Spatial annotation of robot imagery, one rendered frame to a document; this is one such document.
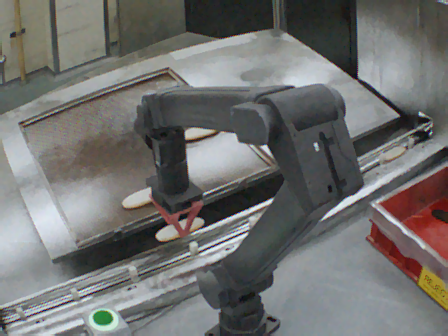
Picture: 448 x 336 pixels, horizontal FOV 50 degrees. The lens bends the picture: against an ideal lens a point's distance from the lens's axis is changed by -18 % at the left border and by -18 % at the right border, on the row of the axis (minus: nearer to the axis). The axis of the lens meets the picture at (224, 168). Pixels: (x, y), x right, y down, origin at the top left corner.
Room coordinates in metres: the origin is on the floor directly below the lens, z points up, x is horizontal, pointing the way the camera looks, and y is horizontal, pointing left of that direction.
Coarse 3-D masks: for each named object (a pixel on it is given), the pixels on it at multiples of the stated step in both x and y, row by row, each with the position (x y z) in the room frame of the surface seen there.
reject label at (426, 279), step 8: (424, 272) 0.70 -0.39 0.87; (424, 280) 0.69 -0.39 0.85; (432, 280) 0.67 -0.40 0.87; (440, 280) 0.66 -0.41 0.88; (424, 288) 0.69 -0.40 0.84; (432, 288) 0.67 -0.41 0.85; (440, 288) 0.65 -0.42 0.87; (432, 296) 0.66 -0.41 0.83; (440, 296) 0.64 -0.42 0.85; (440, 304) 0.63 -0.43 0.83
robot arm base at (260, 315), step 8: (224, 312) 0.64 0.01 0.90; (256, 312) 0.63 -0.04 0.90; (264, 312) 0.66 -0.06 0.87; (224, 320) 0.64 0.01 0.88; (232, 320) 0.62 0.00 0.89; (240, 320) 0.62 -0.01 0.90; (248, 320) 0.62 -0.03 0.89; (256, 320) 0.63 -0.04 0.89; (264, 320) 0.64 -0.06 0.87; (272, 320) 0.67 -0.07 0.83; (216, 328) 0.66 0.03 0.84; (224, 328) 0.63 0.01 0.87; (232, 328) 0.62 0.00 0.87; (240, 328) 0.62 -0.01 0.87; (248, 328) 0.62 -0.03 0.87; (256, 328) 0.62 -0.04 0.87; (264, 328) 0.63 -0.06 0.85; (272, 328) 0.65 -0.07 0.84
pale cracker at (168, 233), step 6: (180, 222) 0.87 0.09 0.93; (186, 222) 0.86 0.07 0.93; (192, 222) 0.86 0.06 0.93; (198, 222) 0.87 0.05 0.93; (168, 228) 0.85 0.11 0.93; (174, 228) 0.84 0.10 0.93; (192, 228) 0.85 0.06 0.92; (156, 234) 0.84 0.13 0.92; (162, 234) 0.83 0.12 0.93; (168, 234) 0.83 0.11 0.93; (174, 234) 0.83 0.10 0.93; (162, 240) 0.82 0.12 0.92; (168, 240) 0.82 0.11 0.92
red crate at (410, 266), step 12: (432, 204) 0.99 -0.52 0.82; (444, 204) 0.98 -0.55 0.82; (420, 216) 0.95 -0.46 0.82; (432, 216) 0.94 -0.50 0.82; (372, 228) 0.88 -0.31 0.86; (408, 228) 0.91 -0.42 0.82; (420, 228) 0.90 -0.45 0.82; (432, 228) 0.89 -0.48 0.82; (444, 228) 0.89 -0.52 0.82; (372, 240) 0.87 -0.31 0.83; (384, 240) 0.84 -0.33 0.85; (432, 240) 0.85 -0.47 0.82; (444, 240) 0.84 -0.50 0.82; (384, 252) 0.83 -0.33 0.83; (396, 252) 0.80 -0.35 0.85; (444, 252) 0.80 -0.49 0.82; (396, 264) 0.78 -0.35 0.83; (408, 264) 0.76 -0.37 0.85
